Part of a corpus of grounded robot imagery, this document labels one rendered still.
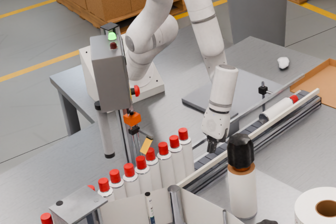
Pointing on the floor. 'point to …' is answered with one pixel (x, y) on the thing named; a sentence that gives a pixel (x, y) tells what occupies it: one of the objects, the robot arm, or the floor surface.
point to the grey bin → (258, 6)
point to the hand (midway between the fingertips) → (211, 147)
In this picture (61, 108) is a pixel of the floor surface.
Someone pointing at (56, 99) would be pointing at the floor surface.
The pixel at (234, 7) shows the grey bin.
